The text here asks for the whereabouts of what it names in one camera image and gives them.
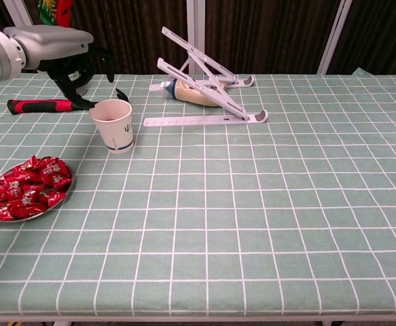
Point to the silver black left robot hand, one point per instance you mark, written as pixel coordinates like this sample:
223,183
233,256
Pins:
55,44

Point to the green checked tablecloth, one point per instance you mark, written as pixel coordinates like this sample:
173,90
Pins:
218,203

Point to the white metal frame post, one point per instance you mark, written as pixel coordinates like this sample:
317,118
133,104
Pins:
335,34
19,13
195,17

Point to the small glass jar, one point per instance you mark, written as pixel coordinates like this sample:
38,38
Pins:
83,91

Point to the white metal table frame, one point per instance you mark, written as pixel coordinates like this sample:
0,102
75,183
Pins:
197,320

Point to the white paper cup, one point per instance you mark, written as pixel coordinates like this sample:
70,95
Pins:
116,139

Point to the white folding laptop stand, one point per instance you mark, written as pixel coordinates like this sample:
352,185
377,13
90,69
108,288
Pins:
197,121

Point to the red black claw hammer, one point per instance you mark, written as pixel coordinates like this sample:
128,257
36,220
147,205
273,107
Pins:
31,106

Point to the mayonnaise squeeze bottle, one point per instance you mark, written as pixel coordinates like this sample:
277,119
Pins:
189,95

